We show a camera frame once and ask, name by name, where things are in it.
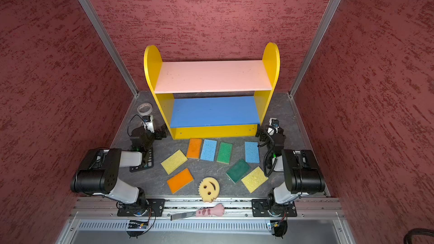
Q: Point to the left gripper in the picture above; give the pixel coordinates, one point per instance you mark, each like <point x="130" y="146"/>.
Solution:
<point x="159" y="133"/>

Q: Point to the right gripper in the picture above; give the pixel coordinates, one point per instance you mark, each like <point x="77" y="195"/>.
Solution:
<point x="261" y="132"/>

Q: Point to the orange sponge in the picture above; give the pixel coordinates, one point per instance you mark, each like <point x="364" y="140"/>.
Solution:
<point x="180" y="180"/>
<point x="194" y="148"/>

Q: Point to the light green sponge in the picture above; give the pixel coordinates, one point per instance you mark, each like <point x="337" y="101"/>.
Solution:
<point x="224" y="154"/>

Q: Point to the orange sponge front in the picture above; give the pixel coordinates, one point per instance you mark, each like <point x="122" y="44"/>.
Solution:
<point x="180" y="180"/>

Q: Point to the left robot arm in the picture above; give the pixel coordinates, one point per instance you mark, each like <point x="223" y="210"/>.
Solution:
<point x="98" y="172"/>

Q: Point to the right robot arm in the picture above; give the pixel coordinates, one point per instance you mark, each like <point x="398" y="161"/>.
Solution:
<point x="302" y="174"/>

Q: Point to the yellow shelf with coloured boards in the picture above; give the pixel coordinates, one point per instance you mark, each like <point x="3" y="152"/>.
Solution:
<point x="212" y="99"/>

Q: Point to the blue sponge right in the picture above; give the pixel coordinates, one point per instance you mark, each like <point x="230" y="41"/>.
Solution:
<point x="252" y="152"/>

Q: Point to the blue sponge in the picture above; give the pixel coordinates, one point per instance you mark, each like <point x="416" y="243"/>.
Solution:
<point x="208" y="150"/>
<point x="252" y="152"/>

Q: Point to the black calculator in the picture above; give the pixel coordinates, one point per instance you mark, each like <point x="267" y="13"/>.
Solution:
<point x="147" y="161"/>

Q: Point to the clear tape roll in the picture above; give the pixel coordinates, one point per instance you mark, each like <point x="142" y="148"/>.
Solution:
<point x="145" y="109"/>

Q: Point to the yellow sponge left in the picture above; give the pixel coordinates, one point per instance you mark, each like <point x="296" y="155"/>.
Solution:
<point x="174" y="161"/>

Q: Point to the yellow sponge right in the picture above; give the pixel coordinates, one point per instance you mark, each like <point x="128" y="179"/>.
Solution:
<point x="254" y="179"/>

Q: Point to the dark green sponge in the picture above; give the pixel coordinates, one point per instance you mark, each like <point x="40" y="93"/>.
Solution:
<point x="238" y="171"/>

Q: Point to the blue sponge left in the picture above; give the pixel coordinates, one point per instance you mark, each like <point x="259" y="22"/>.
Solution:
<point x="208" y="150"/>

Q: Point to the yellow smiley face sponge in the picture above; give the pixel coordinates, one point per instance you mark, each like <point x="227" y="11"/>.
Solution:
<point x="209" y="189"/>

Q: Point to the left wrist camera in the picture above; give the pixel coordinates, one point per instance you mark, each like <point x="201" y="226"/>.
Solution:
<point x="148" y="123"/>

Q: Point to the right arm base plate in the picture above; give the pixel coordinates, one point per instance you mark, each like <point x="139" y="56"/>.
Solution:
<point x="265" y="208"/>

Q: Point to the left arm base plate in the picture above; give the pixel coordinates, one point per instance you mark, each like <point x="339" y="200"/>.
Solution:
<point x="153" y="206"/>

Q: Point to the pink handled scraper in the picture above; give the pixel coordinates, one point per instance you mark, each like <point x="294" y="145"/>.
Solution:
<point x="216" y="211"/>

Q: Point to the black cable corner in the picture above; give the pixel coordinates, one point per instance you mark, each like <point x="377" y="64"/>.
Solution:
<point x="408" y="238"/>

